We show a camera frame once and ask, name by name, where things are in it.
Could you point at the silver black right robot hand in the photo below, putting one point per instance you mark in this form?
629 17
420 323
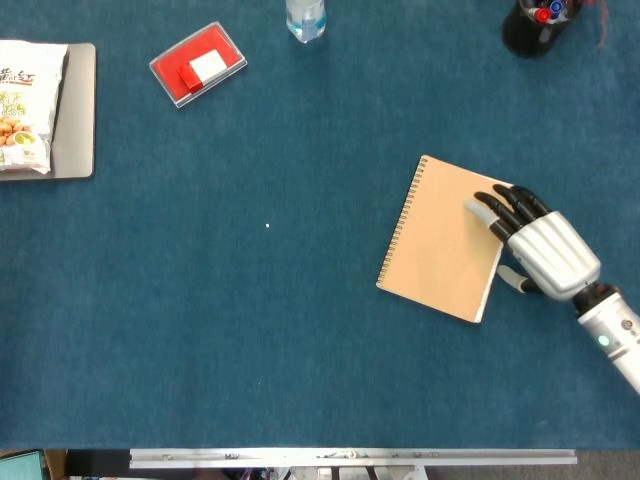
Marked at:
550 250

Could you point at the kraft cover spiral notebook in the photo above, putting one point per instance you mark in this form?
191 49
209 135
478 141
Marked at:
440 250

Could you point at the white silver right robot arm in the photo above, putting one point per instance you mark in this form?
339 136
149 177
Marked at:
615 330

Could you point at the black mesh pen holder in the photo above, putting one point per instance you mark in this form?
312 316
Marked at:
525 35

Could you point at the red cap marker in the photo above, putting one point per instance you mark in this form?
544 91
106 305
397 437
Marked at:
541 15

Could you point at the blue cap marker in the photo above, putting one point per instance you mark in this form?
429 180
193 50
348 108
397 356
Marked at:
556 7

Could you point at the blue felt table mat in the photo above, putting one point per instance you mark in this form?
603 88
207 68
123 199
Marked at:
250 325

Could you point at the upright clear water bottle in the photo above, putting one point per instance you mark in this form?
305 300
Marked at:
305 20

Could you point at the red and white stamp block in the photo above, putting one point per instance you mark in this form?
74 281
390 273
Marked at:
207 67

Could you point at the red ink pad case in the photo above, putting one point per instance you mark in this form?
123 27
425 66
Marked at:
170 75

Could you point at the white snack bag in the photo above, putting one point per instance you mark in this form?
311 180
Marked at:
25 100

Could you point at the teal box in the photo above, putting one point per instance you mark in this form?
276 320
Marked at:
20 465

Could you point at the aluminium rail profile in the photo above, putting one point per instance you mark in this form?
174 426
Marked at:
350 456

